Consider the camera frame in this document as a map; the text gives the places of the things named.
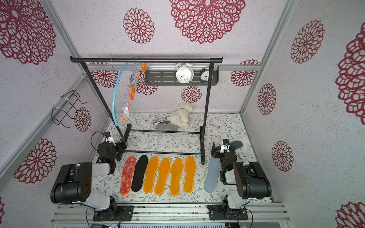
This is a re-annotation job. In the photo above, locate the red gel insole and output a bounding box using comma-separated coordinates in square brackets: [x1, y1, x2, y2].
[120, 156, 136, 195]

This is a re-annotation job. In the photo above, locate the green alarm clock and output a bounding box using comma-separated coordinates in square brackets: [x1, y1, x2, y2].
[200, 68, 213, 83]

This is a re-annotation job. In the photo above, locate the black insole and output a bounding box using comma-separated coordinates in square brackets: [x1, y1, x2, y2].
[131, 155, 148, 192]

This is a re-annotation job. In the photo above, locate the white alarm clock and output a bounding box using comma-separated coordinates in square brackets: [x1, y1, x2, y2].
[175, 63, 194, 84]

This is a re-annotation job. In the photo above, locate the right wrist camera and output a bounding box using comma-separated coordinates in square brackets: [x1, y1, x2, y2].
[220, 139, 231, 154]

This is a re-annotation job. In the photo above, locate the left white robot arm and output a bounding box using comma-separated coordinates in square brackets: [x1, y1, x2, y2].
[50, 142, 126, 211]

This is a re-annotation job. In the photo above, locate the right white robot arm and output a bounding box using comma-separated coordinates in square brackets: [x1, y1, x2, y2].
[211, 139, 272, 211]

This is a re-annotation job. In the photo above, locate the blue round clip hanger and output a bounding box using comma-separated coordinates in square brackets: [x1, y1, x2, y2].
[112, 61, 147, 126]

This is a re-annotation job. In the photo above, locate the black wire wall basket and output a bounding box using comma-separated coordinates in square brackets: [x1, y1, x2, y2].
[50, 89, 87, 128]

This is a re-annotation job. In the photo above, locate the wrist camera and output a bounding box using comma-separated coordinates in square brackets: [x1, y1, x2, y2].
[103, 132, 116, 144]
[220, 139, 231, 154]

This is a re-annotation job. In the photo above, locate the printed newspaper pattern insole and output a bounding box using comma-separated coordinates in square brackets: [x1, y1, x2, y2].
[152, 116, 171, 126]

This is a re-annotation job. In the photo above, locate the black metal clothes rack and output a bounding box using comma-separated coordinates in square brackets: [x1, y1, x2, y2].
[70, 57, 223, 165]

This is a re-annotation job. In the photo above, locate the orange insole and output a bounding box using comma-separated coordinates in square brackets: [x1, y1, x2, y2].
[183, 156, 197, 193]
[143, 156, 159, 193]
[170, 158, 183, 197]
[154, 157, 171, 195]

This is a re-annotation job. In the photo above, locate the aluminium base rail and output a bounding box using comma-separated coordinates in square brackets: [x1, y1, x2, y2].
[49, 203, 292, 228]

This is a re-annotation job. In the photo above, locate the cream plush toy dog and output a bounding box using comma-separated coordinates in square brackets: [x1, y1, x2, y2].
[168, 102, 193, 128]

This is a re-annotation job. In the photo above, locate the grey fabric insole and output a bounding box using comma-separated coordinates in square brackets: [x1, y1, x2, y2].
[157, 123, 178, 131]

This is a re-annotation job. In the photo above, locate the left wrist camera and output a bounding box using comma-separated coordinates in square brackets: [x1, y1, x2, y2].
[103, 132, 116, 144]

